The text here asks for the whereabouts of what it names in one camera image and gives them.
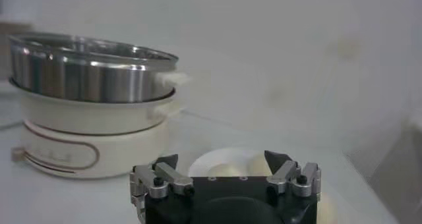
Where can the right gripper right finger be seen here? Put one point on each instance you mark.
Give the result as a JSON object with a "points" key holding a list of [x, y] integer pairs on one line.
{"points": [[283, 176]]}

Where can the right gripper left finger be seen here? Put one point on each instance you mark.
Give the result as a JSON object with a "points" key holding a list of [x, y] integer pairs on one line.
{"points": [[171, 179]]}

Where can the white steamed baozi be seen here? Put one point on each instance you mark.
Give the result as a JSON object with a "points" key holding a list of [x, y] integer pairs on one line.
{"points": [[258, 166], [227, 171]]}

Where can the stainless steel steamer basket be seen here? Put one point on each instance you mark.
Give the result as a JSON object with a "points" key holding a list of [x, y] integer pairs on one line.
{"points": [[82, 77]]}

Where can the white round plate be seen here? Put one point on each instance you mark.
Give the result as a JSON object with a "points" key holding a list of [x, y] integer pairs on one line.
{"points": [[204, 162]]}

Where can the cream electric cooker pot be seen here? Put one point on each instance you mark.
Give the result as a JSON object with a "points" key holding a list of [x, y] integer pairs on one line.
{"points": [[99, 120]]}

